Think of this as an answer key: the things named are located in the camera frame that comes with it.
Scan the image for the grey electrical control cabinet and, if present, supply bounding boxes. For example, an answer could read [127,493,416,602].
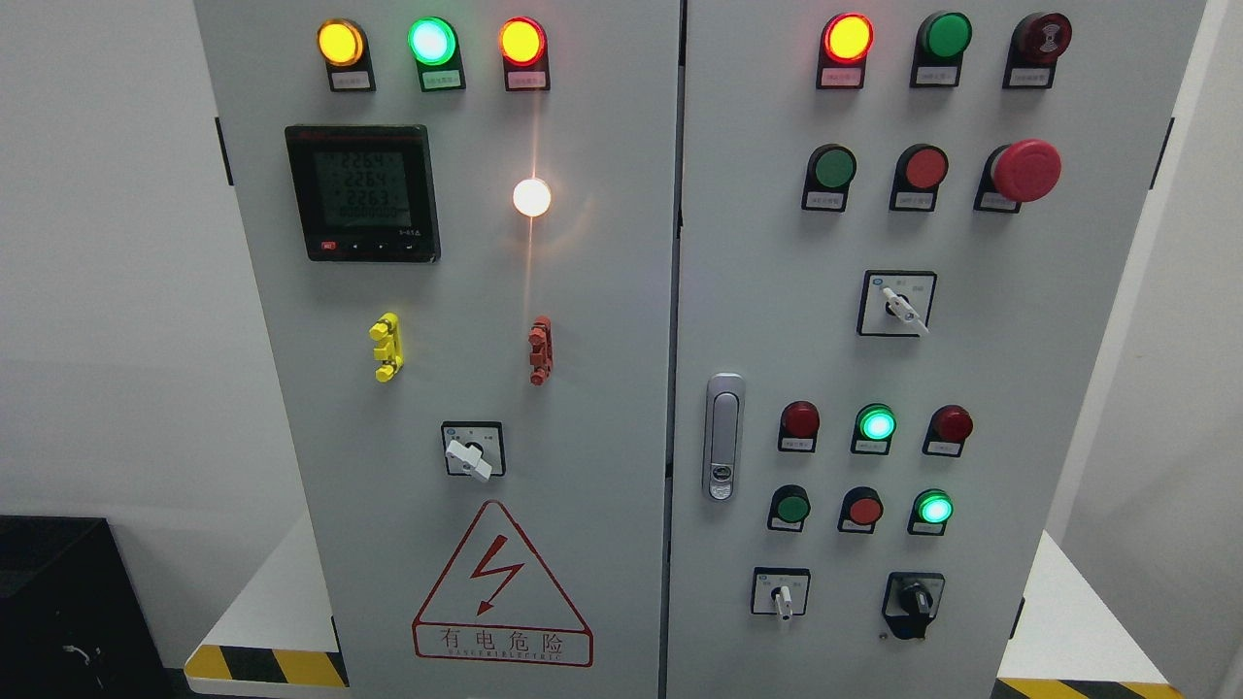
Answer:
[194,1,1207,698]

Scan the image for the red terminal connector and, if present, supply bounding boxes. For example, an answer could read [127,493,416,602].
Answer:
[527,316,554,386]

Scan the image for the bright white indicator light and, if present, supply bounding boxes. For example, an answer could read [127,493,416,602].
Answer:
[512,177,552,218]

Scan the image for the dark red indicator light left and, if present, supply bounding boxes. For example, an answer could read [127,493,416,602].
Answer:
[777,400,820,454]

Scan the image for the dark red indicator light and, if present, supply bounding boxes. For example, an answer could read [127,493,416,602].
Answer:
[777,400,820,454]
[921,404,975,456]

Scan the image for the green push button lower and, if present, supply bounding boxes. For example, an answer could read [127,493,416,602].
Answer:
[767,483,810,532]

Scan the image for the green push button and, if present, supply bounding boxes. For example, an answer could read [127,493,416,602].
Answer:
[802,146,856,213]
[767,483,810,532]

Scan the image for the yellow terminal connector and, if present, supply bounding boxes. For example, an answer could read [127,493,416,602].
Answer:
[368,313,404,383]

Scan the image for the lit green indicator light middle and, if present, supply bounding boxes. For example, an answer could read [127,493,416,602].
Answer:
[851,403,897,455]

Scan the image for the lit green indicator light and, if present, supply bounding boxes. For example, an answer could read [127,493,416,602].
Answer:
[907,488,955,537]
[408,15,466,92]
[851,403,897,455]

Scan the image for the green push button upper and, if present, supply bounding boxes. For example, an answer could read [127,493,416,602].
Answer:
[802,146,856,213]

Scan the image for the red electrical hazard warning sticker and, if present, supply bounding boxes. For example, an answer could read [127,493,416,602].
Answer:
[411,500,594,667]

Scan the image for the red push button lower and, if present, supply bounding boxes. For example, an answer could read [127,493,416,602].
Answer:
[837,486,884,534]

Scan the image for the red push button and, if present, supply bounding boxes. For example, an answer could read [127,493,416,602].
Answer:
[889,143,948,213]
[837,486,884,534]

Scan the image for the black digital power meter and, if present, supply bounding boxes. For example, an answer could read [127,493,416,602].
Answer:
[285,124,441,264]

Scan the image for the lit red-rimmed indicator light left door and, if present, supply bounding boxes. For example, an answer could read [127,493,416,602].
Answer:
[498,15,551,91]

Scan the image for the dark red indicator light right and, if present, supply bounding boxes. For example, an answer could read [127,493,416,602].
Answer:
[921,404,975,456]

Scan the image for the red push button upper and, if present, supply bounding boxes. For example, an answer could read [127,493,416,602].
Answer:
[889,143,948,213]

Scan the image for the lit green indicator light lower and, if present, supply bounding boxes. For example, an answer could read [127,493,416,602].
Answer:
[907,488,955,537]

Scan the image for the lit green indicator light top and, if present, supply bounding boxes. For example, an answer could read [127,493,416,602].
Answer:
[408,15,466,92]

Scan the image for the lit red indicator light right door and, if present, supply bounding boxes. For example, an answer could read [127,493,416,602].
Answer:
[817,12,874,90]

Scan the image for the yellow indicator light top left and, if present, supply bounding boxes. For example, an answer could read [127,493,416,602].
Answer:
[317,17,375,92]

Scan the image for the red emergency stop mushroom button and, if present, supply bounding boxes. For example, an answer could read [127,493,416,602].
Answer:
[973,139,1062,214]

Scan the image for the unlit green indicator light top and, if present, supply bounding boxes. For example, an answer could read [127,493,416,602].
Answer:
[910,12,973,88]

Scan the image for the dark red buzzer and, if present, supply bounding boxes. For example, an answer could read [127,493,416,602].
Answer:
[1002,12,1073,90]

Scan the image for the white platform with hazard stripes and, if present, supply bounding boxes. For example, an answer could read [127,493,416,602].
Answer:
[184,515,1178,698]

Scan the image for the silver door lock handle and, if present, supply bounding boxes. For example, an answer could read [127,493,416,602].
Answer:
[702,373,745,502]

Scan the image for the white selector switch left door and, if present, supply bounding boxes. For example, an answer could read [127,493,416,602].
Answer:
[441,420,506,483]

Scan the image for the white selector switch upper right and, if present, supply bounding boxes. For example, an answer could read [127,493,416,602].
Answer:
[856,270,937,337]

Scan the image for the white selector switch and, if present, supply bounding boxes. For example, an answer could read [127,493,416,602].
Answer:
[856,270,937,337]
[751,567,810,622]

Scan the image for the white selector switch lower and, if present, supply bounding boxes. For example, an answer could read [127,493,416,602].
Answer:
[751,567,810,622]

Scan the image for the black knob selector switch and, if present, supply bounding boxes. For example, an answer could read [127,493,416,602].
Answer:
[883,572,946,641]

